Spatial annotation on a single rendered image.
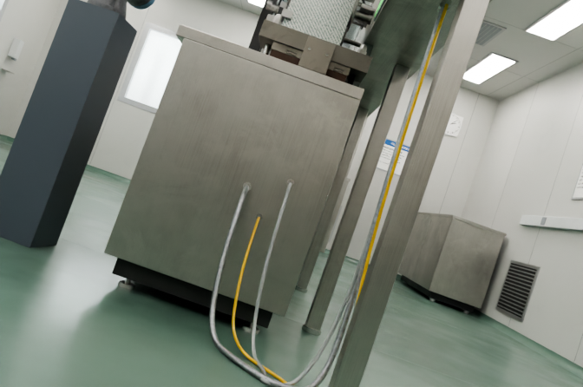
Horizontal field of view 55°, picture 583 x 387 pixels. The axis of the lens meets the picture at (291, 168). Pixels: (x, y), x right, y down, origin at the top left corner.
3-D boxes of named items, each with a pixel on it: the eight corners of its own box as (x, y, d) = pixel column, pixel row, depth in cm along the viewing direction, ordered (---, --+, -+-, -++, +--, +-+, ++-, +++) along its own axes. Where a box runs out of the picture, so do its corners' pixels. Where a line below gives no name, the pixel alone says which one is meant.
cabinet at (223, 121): (199, 234, 434) (237, 130, 440) (278, 262, 434) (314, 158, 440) (90, 281, 183) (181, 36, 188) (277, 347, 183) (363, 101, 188)
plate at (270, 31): (259, 47, 211) (265, 32, 211) (360, 82, 211) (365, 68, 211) (258, 35, 195) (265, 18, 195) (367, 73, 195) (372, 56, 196)
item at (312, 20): (276, 42, 216) (291, -3, 217) (333, 62, 216) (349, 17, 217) (276, 42, 215) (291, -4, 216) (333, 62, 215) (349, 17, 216)
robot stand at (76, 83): (-22, 229, 200) (69, -4, 206) (9, 227, 220) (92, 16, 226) (29, 248, 198) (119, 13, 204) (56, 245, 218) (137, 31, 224)
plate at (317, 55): (298, 67, 195) (308, 37, 195) (324, 76, 195) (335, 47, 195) (298, 64, 192) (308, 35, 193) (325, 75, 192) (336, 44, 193)
